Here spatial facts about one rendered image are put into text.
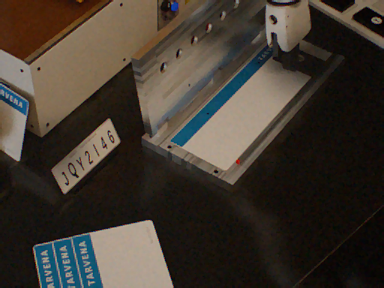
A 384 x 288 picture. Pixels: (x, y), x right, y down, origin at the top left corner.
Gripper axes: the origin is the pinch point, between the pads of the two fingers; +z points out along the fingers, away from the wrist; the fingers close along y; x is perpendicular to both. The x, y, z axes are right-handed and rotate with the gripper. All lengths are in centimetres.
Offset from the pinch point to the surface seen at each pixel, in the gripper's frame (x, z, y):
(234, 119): 1.8, 2.3, -19.0
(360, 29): -4.6, 4.7, 22.5
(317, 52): -2.2, 2.1, 7.3
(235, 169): -5.3, 3.6, -30.0
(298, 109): -6.9, 3.9, -9.5
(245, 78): 6.3, 1.3, -7.5
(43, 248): 4, -7, -67
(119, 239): -4, -5, -59
